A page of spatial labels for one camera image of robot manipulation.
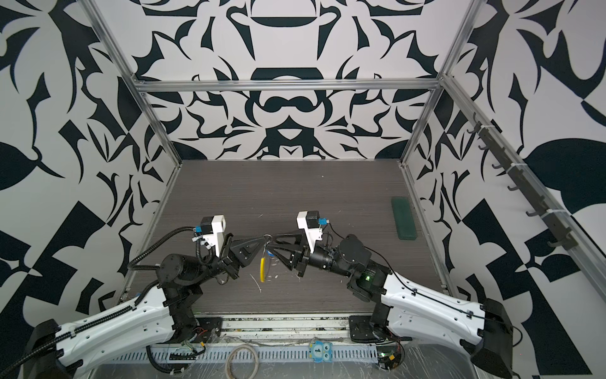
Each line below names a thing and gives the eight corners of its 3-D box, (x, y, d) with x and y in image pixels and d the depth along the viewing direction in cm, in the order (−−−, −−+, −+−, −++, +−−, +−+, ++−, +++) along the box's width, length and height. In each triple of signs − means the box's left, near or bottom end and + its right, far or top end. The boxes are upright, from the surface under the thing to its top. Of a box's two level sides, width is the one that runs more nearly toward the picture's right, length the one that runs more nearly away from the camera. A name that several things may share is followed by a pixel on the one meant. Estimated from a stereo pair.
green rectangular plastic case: (398, 239, 97) (400, 236, 95) (391, 199, 109) (392, 196, 107) (417, 240, 96) (420, 238, 94) (408, 200, 109) (410, 197, 107)
